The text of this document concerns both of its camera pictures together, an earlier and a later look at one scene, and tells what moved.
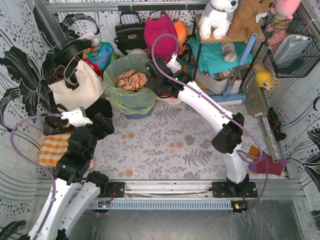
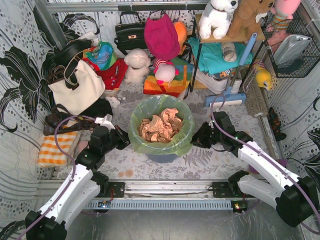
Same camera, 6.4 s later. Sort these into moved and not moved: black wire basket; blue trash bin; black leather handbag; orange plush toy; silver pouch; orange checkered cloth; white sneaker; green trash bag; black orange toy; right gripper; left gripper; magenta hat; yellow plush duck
Moved: blue trash bin; right gripper; green trash bag; left gripper
Not moved: orange plush toy; white sneaker; black orange toy; black leather handbag; magenta hat; orange checkered cloth; silver pouch; black wire basket; yellow plush duck
